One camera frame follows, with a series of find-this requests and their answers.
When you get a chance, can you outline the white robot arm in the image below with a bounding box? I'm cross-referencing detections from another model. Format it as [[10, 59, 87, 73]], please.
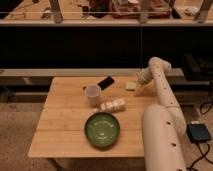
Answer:
[[135, 57, 187, 171]]

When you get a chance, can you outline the green ceramic bowl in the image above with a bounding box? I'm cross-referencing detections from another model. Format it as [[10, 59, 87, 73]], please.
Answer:
[[84, 112, 120, 148]]

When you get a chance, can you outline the black cable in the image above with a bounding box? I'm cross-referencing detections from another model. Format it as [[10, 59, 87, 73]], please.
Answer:
[[185, 99, 213, 171]]

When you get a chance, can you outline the wooden table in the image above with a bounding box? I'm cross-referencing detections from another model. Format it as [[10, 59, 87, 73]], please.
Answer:
[[27, 76, 177, 171]]

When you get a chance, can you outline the white plastic cup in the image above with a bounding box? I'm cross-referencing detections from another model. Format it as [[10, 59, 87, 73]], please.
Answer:
[[84, 84, 101, 106]]

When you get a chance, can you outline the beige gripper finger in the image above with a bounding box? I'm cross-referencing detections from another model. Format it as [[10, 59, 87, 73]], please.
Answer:
[[134, 84, 149, 97]]

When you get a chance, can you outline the black foot pedal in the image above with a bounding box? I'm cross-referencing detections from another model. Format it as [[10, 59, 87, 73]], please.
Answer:
[[187, 123, 212, 143]]

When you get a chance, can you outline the long wooden bench shelf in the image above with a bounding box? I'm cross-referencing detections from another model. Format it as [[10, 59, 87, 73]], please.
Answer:
[[0, 68, 185, 79]]

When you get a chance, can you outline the clear plastic bottle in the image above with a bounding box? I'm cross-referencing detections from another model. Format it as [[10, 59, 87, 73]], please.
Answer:
[[93, 98, 126, 113]]

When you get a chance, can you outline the white sponge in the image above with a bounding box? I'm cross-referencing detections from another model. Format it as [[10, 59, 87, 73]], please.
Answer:
[[126, 82, 136, 91]]

